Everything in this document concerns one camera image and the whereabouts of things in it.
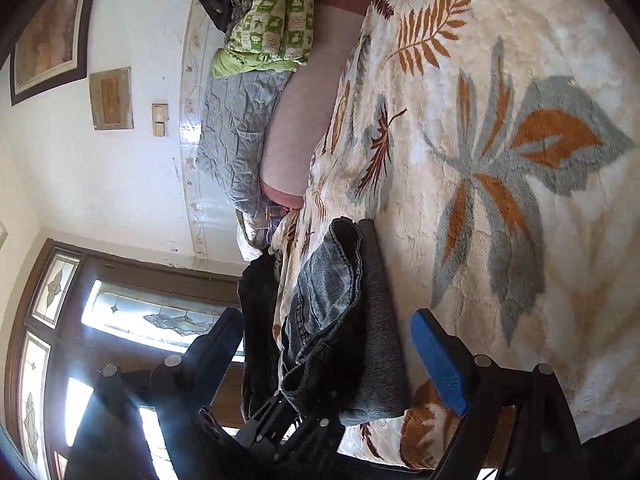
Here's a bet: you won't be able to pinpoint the small framed picture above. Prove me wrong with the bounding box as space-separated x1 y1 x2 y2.
89 66 135 132

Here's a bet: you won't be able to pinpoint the stained glass wooden window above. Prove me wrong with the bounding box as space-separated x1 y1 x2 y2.
5 239 251 480

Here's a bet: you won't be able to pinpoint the white cloth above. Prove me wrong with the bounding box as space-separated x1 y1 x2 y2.
235 210 273 261

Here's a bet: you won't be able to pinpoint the dark pink cloth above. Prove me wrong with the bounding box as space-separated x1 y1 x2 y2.
260 180 306 209

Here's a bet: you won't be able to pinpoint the large framed picture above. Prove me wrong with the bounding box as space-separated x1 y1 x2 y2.
9 0 106 107

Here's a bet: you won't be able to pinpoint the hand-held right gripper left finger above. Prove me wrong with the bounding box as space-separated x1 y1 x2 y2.
65 307 246 480

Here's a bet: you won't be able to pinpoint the leaf print fleece blanket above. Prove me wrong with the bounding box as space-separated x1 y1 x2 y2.
270 0 640 471

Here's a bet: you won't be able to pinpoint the green printed quilt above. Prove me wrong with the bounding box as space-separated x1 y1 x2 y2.
210 0 316 79

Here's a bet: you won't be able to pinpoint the black garment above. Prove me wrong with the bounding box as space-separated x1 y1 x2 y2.
236 255 283 421

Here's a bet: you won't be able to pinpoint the grey quilt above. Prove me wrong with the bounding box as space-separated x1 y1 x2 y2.
196 67 293 216

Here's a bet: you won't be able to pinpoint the grey denim pants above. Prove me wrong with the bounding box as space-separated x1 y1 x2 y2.
279 216 412 427

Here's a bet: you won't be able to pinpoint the beige light switch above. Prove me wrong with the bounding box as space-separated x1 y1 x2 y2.
151 102 171 138

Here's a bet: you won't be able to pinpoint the printed plastic bag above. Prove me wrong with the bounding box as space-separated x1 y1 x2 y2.
267 202 301 231

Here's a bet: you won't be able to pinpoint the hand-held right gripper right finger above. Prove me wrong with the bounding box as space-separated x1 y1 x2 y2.
410 308 586 480

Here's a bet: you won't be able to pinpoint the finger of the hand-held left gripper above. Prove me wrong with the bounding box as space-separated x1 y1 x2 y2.
270 415 347 480
232 392 298 451

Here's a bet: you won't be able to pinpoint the pink bed sheet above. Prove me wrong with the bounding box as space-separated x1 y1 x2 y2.
262 2 371 196

